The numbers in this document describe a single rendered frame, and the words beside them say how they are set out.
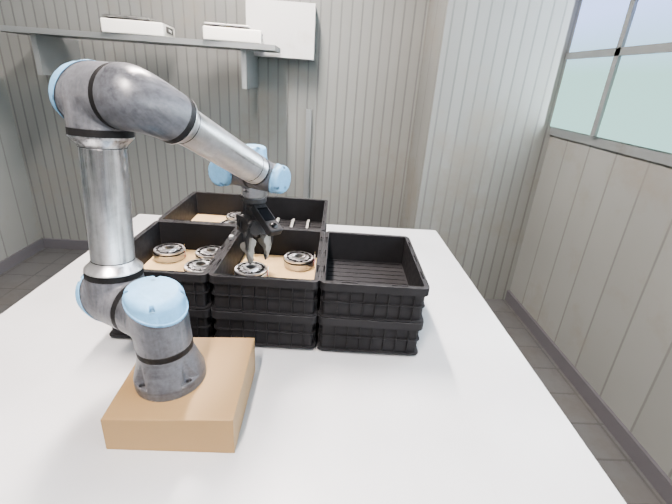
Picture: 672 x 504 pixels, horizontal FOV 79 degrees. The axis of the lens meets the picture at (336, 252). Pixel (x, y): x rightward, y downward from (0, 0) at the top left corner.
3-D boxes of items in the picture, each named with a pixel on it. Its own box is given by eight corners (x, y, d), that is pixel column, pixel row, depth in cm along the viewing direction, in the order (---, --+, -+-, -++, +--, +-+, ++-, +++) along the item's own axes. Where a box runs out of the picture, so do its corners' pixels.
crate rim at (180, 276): (207, 283, 109) (206, 275, 108) (94, 276, 109) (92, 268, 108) (240, 231, 146) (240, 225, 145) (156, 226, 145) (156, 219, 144)
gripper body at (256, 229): (256, 226, 134) (255, 191, 130) (271, 234, 129) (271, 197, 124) (235, 231, 129) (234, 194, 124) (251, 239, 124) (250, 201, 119)
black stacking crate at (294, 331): (315, 353, 118) (317, 317, 113) (211, 346, 117) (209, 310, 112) (321, 287, 154) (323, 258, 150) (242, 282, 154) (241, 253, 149)
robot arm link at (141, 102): (149, 48, 64) (298, 164, 108) (105, 47, 68) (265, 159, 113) (125, 117, 63) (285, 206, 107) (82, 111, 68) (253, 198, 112)
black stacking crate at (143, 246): (208, 313, 113) (206, 277, 108) (101, 307, 113) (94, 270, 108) (241, 256, 149) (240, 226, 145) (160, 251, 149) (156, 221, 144)
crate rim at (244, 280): (318, 290, 109) (319, 282, 108) (207, 283, 109) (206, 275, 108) (324, 236, 146) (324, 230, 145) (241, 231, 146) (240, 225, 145)
